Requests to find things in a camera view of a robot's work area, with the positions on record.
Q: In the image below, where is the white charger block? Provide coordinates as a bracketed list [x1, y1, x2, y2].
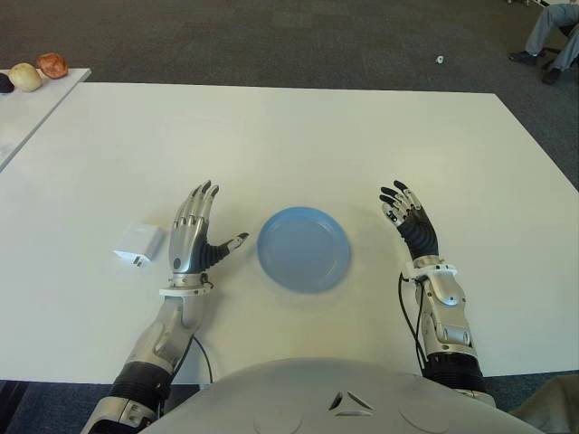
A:
[112, 221, 165, 268]

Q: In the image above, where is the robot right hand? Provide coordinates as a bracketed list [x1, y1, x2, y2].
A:
[378, 179, 439, 262]

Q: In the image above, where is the seated person in jeans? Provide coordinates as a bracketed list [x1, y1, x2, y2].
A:
[508, 0, 579, 85]

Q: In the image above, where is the white side table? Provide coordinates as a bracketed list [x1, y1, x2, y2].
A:
[0, 67, 91, 173]

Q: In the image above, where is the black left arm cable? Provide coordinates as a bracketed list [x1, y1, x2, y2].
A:
[192, 336, 214, 385]

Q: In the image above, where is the grey robot torso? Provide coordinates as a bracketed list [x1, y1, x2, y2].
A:
[139, 356, 544, 434]

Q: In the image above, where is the blue round plate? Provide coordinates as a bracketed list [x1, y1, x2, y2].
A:
[256, 205, 352, 293]

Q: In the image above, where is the red-brown round bread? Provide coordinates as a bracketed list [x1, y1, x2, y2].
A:
[35, 52, 70, 79]

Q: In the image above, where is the pale round fruit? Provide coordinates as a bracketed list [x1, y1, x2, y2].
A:
[8, 62, 44, 93]

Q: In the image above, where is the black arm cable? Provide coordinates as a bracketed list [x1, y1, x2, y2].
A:
[397, 270, 429, 368]
[192, 336, 214, 385]

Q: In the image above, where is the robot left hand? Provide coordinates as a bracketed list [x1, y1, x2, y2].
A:
[169, 179, 250, 278]

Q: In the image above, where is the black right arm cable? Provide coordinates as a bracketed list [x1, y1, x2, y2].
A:
[397, 270, 429, 368]

